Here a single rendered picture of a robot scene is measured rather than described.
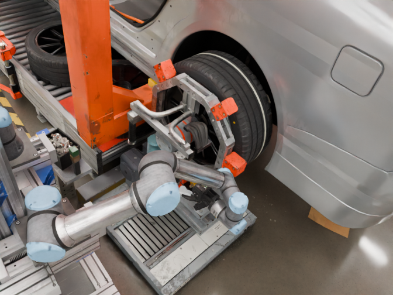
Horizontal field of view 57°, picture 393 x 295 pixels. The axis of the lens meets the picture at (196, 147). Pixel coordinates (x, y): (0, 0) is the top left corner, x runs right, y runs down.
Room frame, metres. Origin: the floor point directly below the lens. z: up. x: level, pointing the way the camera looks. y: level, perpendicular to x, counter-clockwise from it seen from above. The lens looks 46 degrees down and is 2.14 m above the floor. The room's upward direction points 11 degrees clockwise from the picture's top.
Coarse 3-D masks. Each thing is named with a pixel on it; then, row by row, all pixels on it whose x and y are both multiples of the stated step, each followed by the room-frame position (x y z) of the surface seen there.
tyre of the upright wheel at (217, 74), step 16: (176, 64) 1.54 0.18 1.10; (192, 64) 1.48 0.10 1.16; (208, 64) 1.48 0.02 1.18; (224, 64) 1.50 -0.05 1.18; (240, 64) 1.54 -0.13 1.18; (208, 80) 1.40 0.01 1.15; (224, 80) 1.39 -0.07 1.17; (240, 80) 1.43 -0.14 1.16; (256, 80) 1.48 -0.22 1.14; (224, 96) 1.33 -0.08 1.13; (240, 96) 1.35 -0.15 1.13; (240, 112) 1.29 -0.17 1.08; (256, 112) 1.34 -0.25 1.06; (240, 128) 1.25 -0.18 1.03; (256, 128) 1.31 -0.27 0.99; (272, 128) 1.39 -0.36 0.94; (240, 144) 1.23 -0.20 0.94; (256, 144) 1.29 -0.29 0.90
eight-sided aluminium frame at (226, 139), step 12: (156, 84) 1.50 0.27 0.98; (168, 84) 1.44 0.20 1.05; (180, 84) 1.39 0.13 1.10; (192, 84) 1.40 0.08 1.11; (156, 96) 1.49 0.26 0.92; (192, 96) 1.34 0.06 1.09; (204, 96) 1.31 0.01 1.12; (156, 108) 1.49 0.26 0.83; (216, 132) 1.22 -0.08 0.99; (228, 132) 1.24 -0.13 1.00; (228, 144) 1.19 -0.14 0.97; (216, 168) 1.20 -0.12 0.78
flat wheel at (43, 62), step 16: (32, 32) 2.47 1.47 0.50; (48, 32) 2.57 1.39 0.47; (32, 48) 2.26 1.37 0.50; (48, 48) 2.36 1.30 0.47; (64, 48) 2.40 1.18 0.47; (32, 64) 2.22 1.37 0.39; (48, 64) 2.15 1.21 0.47; (64, 64) 2.16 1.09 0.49; (48, 80) 2.15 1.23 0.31; (64, 80) 2.16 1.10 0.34
